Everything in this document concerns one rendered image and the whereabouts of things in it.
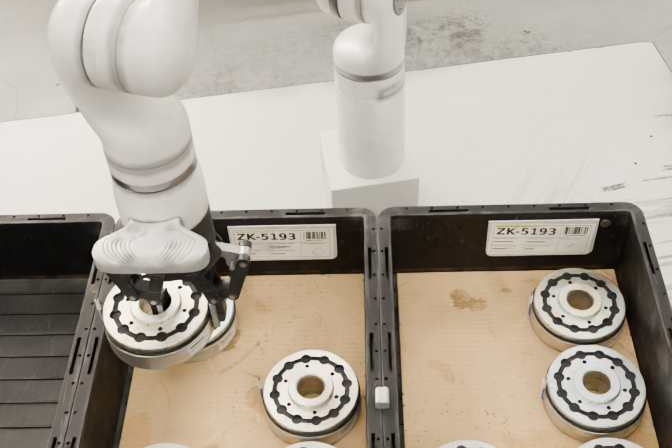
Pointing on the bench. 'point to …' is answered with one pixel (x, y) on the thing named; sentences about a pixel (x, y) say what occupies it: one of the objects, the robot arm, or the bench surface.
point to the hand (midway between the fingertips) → (190, 309)
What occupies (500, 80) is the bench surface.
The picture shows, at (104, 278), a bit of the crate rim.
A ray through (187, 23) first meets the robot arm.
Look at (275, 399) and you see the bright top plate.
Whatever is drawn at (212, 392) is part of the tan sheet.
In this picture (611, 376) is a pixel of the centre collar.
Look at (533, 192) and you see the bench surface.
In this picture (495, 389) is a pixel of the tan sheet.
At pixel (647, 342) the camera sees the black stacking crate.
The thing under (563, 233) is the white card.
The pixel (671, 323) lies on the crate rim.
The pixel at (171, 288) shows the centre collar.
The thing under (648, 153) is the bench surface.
